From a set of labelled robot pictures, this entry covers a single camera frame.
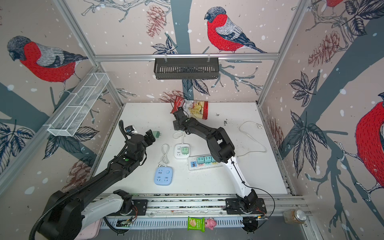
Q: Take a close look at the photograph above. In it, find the green charger plug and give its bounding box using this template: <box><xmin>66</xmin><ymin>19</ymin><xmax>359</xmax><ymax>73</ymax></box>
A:
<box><xmin>181</xmin><ymin>146</ymin><xmax>190</xmax><ymax>155</ymax></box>

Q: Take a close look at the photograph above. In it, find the long white pastel power strip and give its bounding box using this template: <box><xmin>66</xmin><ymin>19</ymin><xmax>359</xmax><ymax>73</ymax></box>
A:
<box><xmin>188</xmin><ymin>155</ymin><xmax>222</xmax><ymax>171</ymax></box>

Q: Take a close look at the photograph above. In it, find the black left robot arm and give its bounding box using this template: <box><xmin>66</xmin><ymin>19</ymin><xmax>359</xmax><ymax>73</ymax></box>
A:
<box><xmin>29</xmin><ymin>121</ymin><xmax>156</xmax><ymax>240</ymax></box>

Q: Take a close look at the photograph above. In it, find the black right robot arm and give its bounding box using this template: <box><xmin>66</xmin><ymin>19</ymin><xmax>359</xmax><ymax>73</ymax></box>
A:
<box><xmin>172</xmin><ymin>108</ymin><xmax>269</xmax><ymax>215</ymax></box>

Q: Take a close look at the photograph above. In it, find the red white chips bag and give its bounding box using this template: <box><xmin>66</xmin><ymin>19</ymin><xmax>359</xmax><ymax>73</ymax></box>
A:
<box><xmin>171</xmin><ymin>97</ymin><xmax>209</xmax><ymax>120</ymax></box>

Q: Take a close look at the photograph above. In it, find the blue square power strip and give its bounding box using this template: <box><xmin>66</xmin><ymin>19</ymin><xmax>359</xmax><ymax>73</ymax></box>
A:
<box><xmin>154</xmin><ymin>167</ymin><xmax>173</xmax><ymax>186</ymax></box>

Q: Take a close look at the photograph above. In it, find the green snack packet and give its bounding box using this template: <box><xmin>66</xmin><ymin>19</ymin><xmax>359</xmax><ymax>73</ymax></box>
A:
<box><xmin>187</xmin><ymin>217</ymin><xmax>206</xmax><ymax>233</ymax></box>

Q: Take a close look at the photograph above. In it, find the pink tray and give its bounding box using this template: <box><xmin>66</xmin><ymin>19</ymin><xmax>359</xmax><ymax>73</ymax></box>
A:
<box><xmin>75</xmin><ymin>219</ymin><xmax>102</xmax><ymax>240</ymax></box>

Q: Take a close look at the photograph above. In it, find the pink pig toy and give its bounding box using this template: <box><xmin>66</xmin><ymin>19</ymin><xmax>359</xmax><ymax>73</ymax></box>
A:
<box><xmin>205</xmin><ymin>218</ymin><xmax>217</xmax><ymax>230</ymax></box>

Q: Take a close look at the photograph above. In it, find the glass jar with lid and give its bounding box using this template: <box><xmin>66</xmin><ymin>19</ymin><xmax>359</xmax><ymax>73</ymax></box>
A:
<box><xmin>283</xmin><ymin>210</ymin><xmax>307</xmax><ymax>224</ymax></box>

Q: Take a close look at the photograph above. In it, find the white square power strip cable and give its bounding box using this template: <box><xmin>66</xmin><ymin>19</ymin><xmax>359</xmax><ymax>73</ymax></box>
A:
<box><xmin>172</xmin><ymin>130</ymin><xmax>186</xmax><ymax>145</ymax></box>

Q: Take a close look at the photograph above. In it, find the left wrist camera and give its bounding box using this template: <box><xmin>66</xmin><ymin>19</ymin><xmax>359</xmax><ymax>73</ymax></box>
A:
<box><xmin>125</xmin><ymin>125</ymin><xmax>138</xmax><ymax>136</ymax></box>

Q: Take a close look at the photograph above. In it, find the blue strip coiled cable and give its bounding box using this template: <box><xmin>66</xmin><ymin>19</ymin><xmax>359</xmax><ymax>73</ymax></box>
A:
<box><xmin>157</xmin><ymin>143</ymin><xmax>171</xmax><ymax>168</ymax></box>

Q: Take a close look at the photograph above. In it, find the black hanging wire basket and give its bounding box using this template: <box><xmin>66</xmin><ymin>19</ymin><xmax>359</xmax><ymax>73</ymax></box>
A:
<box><xmin>154</xmin><ymin>58</ymin><xmax>220</xmax><ymax>80</ymax></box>

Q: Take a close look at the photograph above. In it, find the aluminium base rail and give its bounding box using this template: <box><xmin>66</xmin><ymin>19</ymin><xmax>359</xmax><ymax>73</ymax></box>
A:
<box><xmin>102</xmin><ymin>194</ymin><xmax>311</xmax><ymax>230</ymax></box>

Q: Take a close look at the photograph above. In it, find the long strip white cable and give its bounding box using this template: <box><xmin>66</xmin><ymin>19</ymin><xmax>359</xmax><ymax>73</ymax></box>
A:
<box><xmin>235</xmin><ymin>121</ymin><xmax>268</xmax><ymax>159</ymax></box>

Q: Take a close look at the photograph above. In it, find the aluminium frame top bar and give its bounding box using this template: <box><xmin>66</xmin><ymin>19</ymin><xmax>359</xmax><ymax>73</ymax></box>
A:
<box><xmin>94</xmin><ymin>53</ymin><xmax>280</xmax><ymax>63</ymax></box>

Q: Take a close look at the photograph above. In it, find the aluminium frame post back left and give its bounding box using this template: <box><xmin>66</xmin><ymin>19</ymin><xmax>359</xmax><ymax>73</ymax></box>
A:
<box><xmin>53</xmin><ymin>0</ymin><xmax>124</xmax><ymax>108</ymax></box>

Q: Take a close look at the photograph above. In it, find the aluminium frame post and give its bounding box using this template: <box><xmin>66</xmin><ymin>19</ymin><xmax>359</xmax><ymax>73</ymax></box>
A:
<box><xmin>53</xmin><ymin>0</ymin><xmax>124</xmax><ymax>108</ymax></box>
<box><xmin>258</xmin><ymin>0</ymin><xmax>311</xmax><ymax>107</ymax></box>

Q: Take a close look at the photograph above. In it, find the aluminium frame post back right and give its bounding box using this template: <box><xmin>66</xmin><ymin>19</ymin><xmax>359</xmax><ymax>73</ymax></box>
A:
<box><xmin>258</xmin><ymin>0</ymin><xmax>311</xmax><ymax>107</ymax></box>

